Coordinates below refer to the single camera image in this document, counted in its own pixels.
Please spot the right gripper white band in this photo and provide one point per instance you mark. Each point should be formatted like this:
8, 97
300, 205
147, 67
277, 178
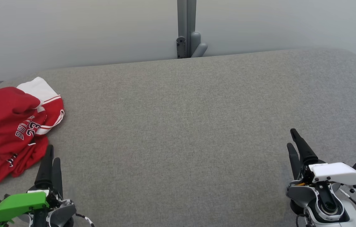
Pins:
335, 173

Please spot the grey vertical wall post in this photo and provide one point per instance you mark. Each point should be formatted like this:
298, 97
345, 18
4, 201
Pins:
186, 15

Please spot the dark grey bracket plate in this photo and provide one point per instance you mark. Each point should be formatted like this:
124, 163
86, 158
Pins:
181, 47

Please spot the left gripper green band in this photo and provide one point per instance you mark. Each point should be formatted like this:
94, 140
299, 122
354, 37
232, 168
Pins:
17, 205

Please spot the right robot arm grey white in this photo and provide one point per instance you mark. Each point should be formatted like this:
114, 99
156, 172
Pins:
297, 194

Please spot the red white Bulls jersey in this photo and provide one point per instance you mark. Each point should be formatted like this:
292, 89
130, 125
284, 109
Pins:
4, 110

